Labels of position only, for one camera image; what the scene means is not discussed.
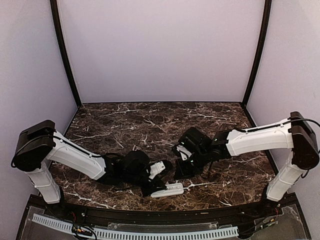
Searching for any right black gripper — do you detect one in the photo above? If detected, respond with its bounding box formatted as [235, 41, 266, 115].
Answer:
[173, 148, 210, 180]

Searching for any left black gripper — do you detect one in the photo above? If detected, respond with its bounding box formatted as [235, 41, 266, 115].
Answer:
[123, 167, 167, 198]

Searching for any white remote control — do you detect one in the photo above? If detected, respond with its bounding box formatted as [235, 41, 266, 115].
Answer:
[150, 183, 184, 198]

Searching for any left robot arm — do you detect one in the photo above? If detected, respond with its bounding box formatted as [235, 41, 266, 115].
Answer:
[10, 120, 167, 218]

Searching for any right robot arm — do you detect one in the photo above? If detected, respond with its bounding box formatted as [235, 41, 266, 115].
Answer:
[172, 111, 320, 217]

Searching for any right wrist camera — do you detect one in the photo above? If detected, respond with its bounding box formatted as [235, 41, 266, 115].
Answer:
[172, 144, 192, 161]

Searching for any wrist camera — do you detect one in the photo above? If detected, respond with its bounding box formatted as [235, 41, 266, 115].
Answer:
[172, 144, 192, 161]
[148, 160, 173, 180]

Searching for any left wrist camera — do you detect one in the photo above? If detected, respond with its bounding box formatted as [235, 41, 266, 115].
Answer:
[148, 160, 173, 180]

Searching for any white slotted cable duct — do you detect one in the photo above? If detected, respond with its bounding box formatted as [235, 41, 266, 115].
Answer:
[31, 213, 239, 240]

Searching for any black front rail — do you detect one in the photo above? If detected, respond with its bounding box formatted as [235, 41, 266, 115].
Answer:
[52, 203, 263, 226]

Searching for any right black frame post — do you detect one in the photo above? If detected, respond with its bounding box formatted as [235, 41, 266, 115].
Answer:
[241, 0, 272, 109]

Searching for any black frame post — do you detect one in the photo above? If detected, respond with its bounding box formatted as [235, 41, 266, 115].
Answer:
[49, 0, 82, 108]
[241, 0, 272, 109]

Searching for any left black frame post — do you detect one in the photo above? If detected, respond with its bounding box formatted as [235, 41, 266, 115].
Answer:
[49, 0, 82, 108]

